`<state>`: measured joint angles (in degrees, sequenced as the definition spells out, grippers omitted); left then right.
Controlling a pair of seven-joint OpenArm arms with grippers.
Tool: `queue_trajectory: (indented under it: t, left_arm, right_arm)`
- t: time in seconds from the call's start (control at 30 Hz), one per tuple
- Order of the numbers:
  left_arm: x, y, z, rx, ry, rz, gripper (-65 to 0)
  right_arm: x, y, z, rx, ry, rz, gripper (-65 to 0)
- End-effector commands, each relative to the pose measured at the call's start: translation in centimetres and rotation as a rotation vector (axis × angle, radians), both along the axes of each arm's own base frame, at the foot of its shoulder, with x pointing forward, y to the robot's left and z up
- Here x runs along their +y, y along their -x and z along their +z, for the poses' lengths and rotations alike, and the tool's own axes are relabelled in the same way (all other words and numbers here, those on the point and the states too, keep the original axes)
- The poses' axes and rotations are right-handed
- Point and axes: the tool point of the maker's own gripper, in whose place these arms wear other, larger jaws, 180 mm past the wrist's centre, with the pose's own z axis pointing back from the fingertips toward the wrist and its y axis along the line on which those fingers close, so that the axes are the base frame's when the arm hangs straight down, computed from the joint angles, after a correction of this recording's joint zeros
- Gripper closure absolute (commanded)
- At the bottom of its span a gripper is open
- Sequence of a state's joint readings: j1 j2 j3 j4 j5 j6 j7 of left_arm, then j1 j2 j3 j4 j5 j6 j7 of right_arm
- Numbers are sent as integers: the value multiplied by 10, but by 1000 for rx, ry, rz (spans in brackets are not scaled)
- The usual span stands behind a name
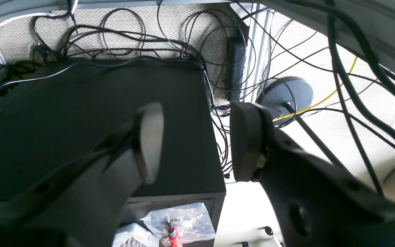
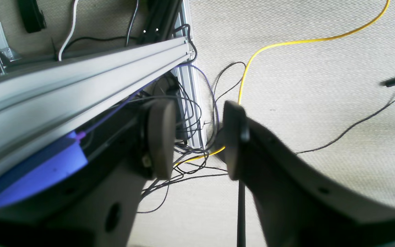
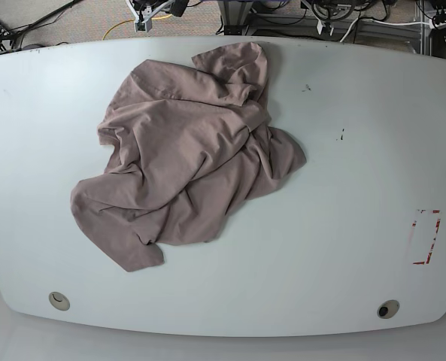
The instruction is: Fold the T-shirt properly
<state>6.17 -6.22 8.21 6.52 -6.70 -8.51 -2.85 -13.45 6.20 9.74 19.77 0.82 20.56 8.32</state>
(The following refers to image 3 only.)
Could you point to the image-left white wrist camera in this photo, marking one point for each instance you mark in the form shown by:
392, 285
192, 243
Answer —
143, 22

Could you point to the right table cable grommet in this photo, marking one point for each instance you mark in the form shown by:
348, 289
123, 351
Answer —
388, 309

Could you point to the mauve T-shirt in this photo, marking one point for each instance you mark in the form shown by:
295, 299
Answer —
191, 146

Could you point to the red tape rectangle marker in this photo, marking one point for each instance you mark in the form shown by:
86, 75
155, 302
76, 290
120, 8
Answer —
424, 232

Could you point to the left table cable grommet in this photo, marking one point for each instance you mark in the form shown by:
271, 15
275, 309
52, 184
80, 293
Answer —
59, 301

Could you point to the black tripod on floor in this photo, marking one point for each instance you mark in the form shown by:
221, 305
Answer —
11, 39

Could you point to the table cable grommet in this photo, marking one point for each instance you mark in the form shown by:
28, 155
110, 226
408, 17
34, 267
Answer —
388, 309
59, 301

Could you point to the aluminium frame stand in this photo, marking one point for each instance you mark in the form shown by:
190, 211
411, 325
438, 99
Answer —
236, 19

